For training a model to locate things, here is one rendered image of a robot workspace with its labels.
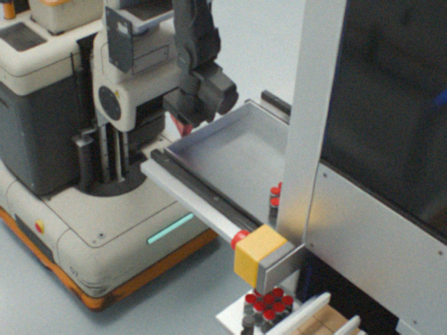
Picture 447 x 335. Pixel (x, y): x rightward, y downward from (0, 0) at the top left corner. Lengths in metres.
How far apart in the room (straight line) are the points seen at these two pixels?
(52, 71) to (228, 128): 0.66
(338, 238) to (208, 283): 1.35
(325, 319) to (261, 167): 0.44
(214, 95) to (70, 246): 0.98
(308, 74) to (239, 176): 0.54
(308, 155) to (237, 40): 2.59
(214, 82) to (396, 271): 0.53
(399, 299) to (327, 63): 0.37
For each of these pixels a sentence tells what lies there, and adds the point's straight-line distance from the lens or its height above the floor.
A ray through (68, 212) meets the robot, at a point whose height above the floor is 0.28.
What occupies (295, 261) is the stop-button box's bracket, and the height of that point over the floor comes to 1.00.
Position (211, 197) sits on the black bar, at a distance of 1.43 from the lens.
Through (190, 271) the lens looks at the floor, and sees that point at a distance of 2.47.
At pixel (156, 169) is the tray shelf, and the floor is 0.88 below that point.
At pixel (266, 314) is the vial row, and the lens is 1.21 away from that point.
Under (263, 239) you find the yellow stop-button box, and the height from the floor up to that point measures 1.03.
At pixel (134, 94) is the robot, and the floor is 0.79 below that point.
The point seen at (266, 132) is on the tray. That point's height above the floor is 0.88.
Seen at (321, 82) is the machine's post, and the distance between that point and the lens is 0.99.
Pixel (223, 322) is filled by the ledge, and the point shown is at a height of 0.88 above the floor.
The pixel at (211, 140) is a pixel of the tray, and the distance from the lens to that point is 1.59.
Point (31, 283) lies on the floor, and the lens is 2.49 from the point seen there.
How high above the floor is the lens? 1.89
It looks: 42 degrees down
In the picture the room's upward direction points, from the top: 3 degrees clockwise
